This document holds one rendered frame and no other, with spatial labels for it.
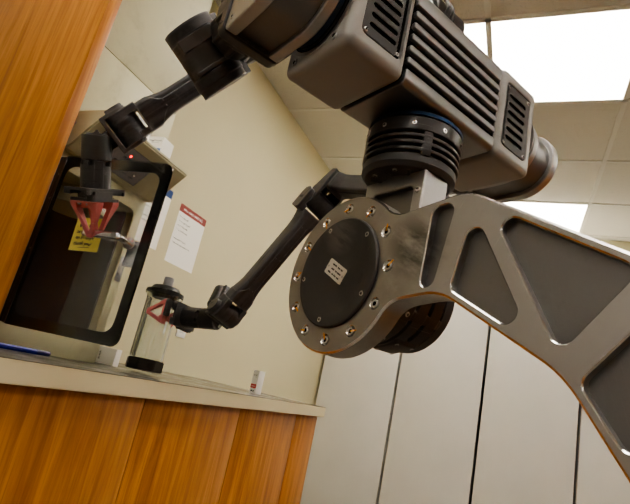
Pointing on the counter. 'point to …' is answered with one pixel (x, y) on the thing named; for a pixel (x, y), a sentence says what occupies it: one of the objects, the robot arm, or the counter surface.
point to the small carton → (162, 145)
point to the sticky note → (83, 240)
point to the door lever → (114, 238)
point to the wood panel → (27, 122)
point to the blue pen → (19, 348)
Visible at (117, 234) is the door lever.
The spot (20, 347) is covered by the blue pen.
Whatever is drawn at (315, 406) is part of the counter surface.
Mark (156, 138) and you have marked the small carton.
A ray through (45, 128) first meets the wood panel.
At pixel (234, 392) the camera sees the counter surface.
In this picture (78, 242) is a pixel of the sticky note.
